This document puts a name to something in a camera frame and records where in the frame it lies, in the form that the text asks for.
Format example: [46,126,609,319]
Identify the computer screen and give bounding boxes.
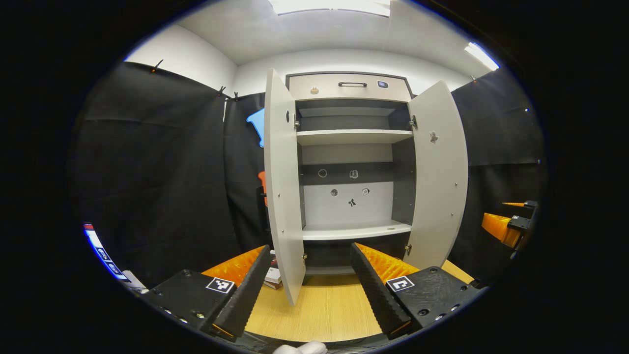
[83,223,132,282]

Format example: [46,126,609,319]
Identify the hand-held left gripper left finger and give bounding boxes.
[143,244,274,341]

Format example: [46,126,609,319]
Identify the white device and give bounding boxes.
[122,269,148,294]

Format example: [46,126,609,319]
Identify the white cabinet shelf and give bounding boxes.
[301,220,412,241]
[296,129,414,147]

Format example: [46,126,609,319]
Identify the small ceiling light panel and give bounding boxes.
[464,42,500,72]

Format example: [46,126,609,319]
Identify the long ceiling light panel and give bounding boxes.
[268,0,392,18]

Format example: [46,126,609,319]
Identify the grey double-door shoe cabinet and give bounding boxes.
[264,68,469,306]

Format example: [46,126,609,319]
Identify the black backdrop cloth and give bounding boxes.
[71,61,543,291]

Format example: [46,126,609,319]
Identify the grey cabinet drawer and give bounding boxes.
[287,73,413,103]

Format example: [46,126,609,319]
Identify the grey shoe cabinet door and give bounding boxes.
[264,68,306,306]
[404,80,469,270]

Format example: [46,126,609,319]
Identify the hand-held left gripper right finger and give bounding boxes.
[350,242,482,340]

